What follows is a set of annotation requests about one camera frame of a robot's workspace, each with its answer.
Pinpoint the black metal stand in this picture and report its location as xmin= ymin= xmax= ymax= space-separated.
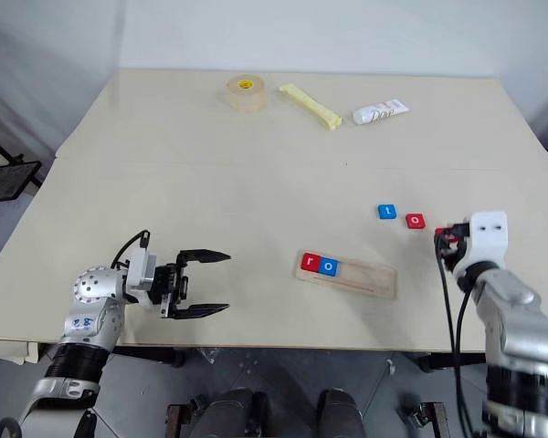
xmin=0 ymin=122 xmax=44 ymax=204

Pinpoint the blue letter o block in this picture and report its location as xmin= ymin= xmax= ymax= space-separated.
xmin=318 ymin=255 xmax=340 ymax=278

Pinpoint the yellow long packet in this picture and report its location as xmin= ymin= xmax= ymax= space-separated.
xmin=278 ymin=83 xmax=344 ymax=132

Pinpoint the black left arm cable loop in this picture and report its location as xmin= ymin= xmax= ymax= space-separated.
xmin=0 ymin=415 xmax=25 ymax=438

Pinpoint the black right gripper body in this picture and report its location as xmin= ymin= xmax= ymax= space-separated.
xmin=443 ymin=222 xmax=473 ymax=272

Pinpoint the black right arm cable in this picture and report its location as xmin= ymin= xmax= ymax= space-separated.
xmin=433 ymin=232 xmax=480 ymax=438

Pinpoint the wooden letter tray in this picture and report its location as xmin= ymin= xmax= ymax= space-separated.
xmin=294 ymin=249 xmax=399 ymax=301

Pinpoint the clear tape roll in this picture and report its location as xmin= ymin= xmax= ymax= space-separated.
xmin=217 ymin=75 xmax=268 ymax=113

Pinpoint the white Dove tube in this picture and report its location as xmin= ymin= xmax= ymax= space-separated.
xmin=352 ymin=99 xmax=412 ymax=126

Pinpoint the dark rounded shape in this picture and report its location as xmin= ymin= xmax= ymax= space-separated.
xmin=316 ymin=387 xmax=365 ymax=438
xmin=195 ymin=387 xmax=271 ymax=438

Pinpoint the brown metal bracket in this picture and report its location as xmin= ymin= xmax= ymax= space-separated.
xmin=399 ymin=401 xmax=449 ymax=438
xmin=165 ymin=403 xmax=187 ymax=438

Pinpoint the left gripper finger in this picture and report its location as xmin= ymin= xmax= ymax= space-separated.
xmin=176 ymin=248 xmax=233 ymax=270
xmin=165 ymin=302 xmax=231 ymax=321

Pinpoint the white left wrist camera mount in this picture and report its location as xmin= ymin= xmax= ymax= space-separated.
xmin=126 ymin=249 xmax=159 ymax=306

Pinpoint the white rectangular block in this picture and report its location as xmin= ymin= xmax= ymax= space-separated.
xmin=0 ymin=340 xmax=40 ymax=366

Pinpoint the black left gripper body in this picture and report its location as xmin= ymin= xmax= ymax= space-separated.
xmin=147 ymin=261 xmax=191 ymax=318

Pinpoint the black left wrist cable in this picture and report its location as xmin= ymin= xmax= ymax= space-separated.
xmin=111 ymin=230 xmax=152 ymax=270

